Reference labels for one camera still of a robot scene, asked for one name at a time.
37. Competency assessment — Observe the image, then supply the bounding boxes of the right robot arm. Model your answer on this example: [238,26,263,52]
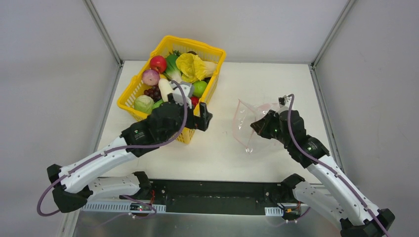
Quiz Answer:
[250,110,395,237]

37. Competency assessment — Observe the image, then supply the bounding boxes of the green cucumber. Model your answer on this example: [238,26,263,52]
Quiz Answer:
[152,99,164,110]

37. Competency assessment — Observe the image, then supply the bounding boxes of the green apple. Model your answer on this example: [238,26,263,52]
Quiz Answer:
[192,80,208,98]

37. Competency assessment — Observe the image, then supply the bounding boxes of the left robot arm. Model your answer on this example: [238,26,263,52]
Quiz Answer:
[47,102,213,213]

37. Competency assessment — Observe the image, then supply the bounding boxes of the purple onion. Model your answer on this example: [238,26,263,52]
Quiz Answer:
[141,69,160,86]

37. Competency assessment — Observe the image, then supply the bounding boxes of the white radish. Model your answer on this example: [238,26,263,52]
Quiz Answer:
[158,78,173,102]

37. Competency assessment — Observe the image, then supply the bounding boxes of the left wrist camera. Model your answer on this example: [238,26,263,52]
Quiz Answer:
[168,81,194,108]

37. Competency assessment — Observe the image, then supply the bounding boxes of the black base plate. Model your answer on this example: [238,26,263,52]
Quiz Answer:
[131,179,303,220]

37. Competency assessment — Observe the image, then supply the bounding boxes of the yellow napa cabbage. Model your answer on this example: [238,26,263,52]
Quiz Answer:
[175,53,217,83]

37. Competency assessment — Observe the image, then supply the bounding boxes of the pale green cabbage head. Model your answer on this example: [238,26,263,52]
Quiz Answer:
[133,95,154,114]

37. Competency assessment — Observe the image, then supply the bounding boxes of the small red tomato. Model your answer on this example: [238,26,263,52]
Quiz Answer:
[190,96,200,110]

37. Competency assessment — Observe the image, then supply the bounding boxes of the green white bok choy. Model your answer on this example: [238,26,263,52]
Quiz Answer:
[163,54,182,83]

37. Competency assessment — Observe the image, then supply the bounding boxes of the red apple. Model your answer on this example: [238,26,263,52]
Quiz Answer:
[150,55,167,74]

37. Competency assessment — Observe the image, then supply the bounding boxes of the yellow plastic basket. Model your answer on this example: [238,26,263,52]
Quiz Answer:
[117,35,227,145]

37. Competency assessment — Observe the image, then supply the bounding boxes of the aluminium frame rail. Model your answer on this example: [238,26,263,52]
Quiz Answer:
[59,178,364,237]

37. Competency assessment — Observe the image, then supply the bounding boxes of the clear zip top bag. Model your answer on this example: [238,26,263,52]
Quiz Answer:
[231,99,282,154]

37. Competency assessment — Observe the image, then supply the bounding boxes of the dark purple grapes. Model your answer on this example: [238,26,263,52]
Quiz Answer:
[144,85,162,102]

